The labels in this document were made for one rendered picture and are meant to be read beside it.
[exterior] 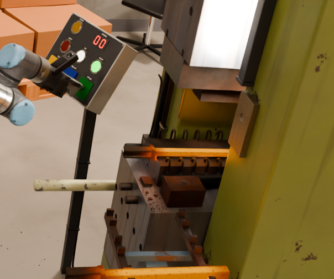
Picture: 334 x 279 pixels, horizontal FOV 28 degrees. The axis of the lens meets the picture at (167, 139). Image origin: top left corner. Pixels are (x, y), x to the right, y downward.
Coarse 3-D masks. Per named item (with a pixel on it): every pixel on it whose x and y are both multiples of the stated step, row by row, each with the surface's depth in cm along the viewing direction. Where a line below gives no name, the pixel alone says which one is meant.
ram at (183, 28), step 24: (168, 0) 214; (192, 0) 195; (216, 0) 188; (240, 0) 190; (168, 24) 214; (192, 24) 195; (216, 24) 192; (240, 24) 194; (192, 48) 194; (216, 48) 196; (240, 48) 198
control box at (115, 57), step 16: (80, 16) 265; (64, 32) 268; (80, 32) 263; (96, 32) 258; (80, 48) 260; (96, 48) 256; (112, 48) 251; (128, 48) 250; (80, 64) 258; (112, 64) 249; (128, 64) 254; (96, 80) 251; (112, 80) 252; (96, 96) 251; (96, 112) 255
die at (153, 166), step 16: (144, 144) 234; (160, 144) 231; (176, 144) 233; (192, 144) 235; (208, 144) 238; (224, 144) 240; (144, 160) 233; (160, 160) 221; (176, 160) 223; (224, 160) 230
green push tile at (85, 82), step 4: (80, 80) 255; (84, 80) 254; (88, 80) 253; (84, 84) 254; (88, 84) 252; (92, 84) 251; (84, 88) 253; (88, 88) 252; (76, 92) 255; (80, 92) 254; (84, 92) 253; (88, 92) 252; (80, 96) 253; (84, 96) 252; (84, 100) 252
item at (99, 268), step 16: (80, 272) 161; (96, 272) 162; (112, 272) 164; (128, 272) 166; (144, 272) 167; (160, 272) 168; (176, 272) 169; (192, 272) 170; (208, 272) 172; (224, 272) 173
